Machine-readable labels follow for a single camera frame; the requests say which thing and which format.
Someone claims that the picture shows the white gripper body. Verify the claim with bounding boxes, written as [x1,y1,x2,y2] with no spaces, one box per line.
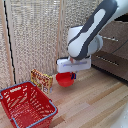
[56,55,92,74]

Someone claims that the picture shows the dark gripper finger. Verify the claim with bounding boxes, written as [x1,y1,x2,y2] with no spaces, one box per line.
[70,71,78,81]

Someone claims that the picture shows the orange-red plastic bowl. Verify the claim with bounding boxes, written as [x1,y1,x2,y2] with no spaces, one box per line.
[55,71,76,88]

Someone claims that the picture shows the yellow and red food box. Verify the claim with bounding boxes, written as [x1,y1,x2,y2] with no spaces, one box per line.
[30,68,54,95]

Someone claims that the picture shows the brown wooden dresser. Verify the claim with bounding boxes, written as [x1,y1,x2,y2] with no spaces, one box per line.
[91,19,128,82]

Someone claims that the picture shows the white woven folding screen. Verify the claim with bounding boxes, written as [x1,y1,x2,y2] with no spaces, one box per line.
[0,0,103,90]

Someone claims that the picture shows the red shopping basket blue rim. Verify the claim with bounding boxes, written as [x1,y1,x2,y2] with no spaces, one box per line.
[0,80,59,128]

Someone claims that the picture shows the silver drawer handle bar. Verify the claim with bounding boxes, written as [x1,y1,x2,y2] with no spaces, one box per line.
[95,54,120,67]
[102,35,120,43]

